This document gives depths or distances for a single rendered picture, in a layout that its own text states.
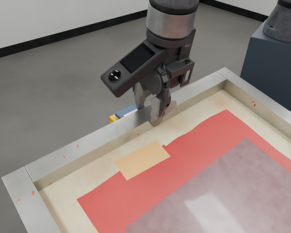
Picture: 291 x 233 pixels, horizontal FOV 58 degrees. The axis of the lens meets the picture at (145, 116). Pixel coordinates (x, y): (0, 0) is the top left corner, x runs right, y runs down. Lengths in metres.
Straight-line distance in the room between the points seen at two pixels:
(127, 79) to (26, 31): 3.38
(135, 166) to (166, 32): 0.26
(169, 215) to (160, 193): 0.04
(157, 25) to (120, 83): 0.11
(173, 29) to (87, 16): 3.67
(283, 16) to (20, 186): 0.77
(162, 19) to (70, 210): 0.34
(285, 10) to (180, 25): 0.50
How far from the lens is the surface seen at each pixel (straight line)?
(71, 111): 2.52
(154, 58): 0.44
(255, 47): 0.88
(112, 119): 0.88
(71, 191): 0.50
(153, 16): 0.42
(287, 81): 0.91
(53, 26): 3.88
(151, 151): 0.54
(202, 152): 0.57
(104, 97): 2.64
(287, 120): 0.68
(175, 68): 0.48
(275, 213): 0.56
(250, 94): 0.70
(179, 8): 0.40
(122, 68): 0.44
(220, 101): 0.70
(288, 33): 0.87
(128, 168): 0.52
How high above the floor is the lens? 1.52
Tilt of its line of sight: 40 degrees down
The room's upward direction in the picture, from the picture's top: straight up
